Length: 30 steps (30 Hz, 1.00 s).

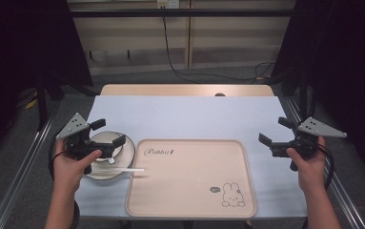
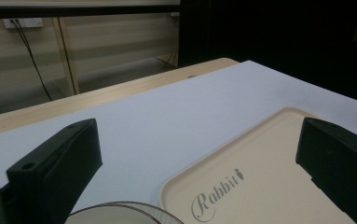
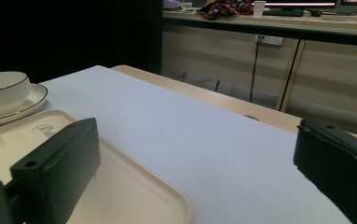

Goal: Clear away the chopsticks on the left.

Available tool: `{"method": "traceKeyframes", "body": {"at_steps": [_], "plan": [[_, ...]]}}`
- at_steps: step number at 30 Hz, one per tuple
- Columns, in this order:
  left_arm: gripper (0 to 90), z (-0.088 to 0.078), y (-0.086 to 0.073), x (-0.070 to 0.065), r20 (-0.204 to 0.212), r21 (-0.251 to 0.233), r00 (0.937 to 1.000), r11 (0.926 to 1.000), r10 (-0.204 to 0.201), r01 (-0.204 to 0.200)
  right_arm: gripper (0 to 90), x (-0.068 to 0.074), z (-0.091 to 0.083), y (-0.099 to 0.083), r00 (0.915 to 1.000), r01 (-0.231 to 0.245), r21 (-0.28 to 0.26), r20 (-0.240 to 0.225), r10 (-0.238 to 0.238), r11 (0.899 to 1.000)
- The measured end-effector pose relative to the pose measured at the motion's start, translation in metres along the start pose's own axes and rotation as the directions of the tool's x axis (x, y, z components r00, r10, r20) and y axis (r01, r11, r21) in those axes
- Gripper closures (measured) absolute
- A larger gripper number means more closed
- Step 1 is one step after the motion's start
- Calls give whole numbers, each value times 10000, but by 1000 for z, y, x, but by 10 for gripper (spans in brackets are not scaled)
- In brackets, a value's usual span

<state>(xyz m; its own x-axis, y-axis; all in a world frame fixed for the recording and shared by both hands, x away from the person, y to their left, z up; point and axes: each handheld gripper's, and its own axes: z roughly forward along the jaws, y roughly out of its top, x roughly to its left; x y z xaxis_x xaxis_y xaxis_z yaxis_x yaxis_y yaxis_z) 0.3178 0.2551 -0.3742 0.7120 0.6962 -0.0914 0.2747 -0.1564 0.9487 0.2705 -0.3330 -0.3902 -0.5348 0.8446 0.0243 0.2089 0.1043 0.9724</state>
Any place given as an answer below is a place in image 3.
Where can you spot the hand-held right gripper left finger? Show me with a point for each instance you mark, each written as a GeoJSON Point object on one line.
{"type": "Point", "coordinates": [58, 171]}

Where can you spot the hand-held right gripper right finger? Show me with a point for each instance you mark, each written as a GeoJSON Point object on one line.
{"type": "Point", "coordinates": [337, 168]}

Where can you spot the beige rectangular tray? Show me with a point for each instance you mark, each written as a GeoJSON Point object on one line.
{"type": "Point", "coordinates": [129, 186]}

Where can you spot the white plate with dark rim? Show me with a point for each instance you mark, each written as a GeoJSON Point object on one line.
{"type": "Point", "coordinates": [34, 98]}

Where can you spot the white bowl with dark rim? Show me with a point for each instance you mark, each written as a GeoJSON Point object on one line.
{"type": "Point", "coordinates": [2, 93]}

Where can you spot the long wooden desk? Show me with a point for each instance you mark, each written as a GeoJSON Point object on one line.
{"type": "Point", "coordinates": [331, 77]}

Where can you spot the pale blue table mat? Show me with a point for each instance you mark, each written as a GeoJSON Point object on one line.
{"type": "Point", "coordinates": [182, 140]}

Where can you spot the black computer mouse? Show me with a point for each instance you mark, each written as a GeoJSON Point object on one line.
{"type": "Point", "coordinates": [315, 13]}

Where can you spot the black keyboard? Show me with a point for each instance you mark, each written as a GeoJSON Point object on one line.
{"type": "Point", "coordinates": [283, 12]}

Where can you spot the computer monitor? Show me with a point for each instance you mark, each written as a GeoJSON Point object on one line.
{"type": "Point", "coordinates": [300, 3]}

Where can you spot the white paper cup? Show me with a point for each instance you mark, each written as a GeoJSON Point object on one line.
{"type": "Point", "coordinates": [259, 8]}

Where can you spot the red plaid cloth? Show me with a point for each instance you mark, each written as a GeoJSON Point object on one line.
{"type": "Point", "coordinates": [226, 8]}

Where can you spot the white wall outlet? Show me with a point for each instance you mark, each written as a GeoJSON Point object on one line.
{"type": "Point", "coordinates": [271, 39]}

